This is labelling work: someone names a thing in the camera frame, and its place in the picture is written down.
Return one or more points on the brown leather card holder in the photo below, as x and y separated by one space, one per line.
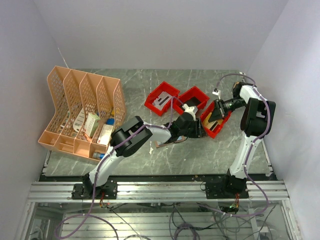
180 139

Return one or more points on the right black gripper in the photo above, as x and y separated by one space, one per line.
218 111

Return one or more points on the red bin with cards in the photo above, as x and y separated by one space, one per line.
164 86

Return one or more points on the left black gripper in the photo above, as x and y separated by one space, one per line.
199 132

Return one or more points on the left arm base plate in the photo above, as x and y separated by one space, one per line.
107 191

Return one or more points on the aluminium rail frame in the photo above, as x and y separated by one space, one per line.
153 192

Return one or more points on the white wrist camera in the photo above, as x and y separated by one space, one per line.
192 110
217 93

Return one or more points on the blue capped bottle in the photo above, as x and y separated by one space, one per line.
98 155

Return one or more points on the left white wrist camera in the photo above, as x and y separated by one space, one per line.
192 110

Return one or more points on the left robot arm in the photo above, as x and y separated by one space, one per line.
131 136

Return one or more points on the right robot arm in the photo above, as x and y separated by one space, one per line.
256 122

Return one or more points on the red bin pair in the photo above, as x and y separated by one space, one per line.
206 114
194 97

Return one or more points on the red bin front pair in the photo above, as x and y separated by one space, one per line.
194 97

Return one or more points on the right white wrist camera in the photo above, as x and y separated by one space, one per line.
217 93

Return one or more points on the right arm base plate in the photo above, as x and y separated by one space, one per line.
218 190

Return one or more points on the yellow blue toy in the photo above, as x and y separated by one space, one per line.
111 120

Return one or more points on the white ruler card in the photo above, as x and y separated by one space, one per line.
79 120

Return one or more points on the white credit card stack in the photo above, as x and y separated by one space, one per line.
160 102

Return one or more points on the peach file organizer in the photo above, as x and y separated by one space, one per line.
72 90

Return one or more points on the green white carton box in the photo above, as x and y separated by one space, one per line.
91 124

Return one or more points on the brown item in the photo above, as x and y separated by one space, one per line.
211 125

